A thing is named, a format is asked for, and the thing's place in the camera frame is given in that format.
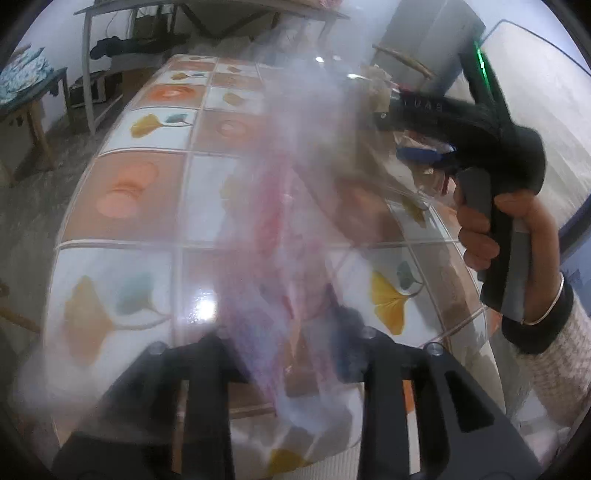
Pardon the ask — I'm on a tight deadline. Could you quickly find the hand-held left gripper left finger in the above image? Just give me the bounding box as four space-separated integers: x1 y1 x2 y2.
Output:
51 332 259 480

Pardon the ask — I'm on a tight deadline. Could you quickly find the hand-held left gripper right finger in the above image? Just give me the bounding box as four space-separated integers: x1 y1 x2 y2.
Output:
330 307 543 480

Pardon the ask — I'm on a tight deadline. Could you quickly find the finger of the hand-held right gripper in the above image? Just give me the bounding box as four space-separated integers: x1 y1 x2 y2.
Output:
396 144 459 166

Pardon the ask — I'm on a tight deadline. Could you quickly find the clear plastic bag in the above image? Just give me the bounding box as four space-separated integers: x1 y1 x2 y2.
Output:
14 23 462 462

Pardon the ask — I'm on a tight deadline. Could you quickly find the person's right hand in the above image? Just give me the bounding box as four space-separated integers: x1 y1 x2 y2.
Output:
454 189 563 324

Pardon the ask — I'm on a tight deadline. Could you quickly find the white mattress with blue edge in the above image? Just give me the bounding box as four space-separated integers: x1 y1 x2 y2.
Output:
443 18 591 259

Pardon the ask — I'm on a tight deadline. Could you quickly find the wooden chair with black seat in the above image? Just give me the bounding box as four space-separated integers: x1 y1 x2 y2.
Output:
372 44 435 79

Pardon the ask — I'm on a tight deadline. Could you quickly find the grey refrigerator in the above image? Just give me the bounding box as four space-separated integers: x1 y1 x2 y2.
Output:
374 0 485 93

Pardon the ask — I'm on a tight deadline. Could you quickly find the tile pattern tablecloth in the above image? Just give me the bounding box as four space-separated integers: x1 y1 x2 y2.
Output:
44 53 504 478

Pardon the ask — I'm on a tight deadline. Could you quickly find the small wooden table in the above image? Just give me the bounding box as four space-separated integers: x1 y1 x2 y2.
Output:
0 67 70 185

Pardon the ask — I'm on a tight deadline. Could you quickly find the grey metal desk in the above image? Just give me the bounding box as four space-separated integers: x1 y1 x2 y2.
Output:
74 0 352 137

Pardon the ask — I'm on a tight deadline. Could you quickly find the dark cloth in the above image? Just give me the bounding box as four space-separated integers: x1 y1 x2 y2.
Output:
90 37 185 58

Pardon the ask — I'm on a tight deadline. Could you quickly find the blue patterned cloth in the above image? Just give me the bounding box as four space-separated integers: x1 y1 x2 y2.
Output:
0 46 47 104

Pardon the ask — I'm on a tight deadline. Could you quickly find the silver bracelet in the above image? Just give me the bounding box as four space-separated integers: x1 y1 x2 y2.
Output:
519 272 566 326

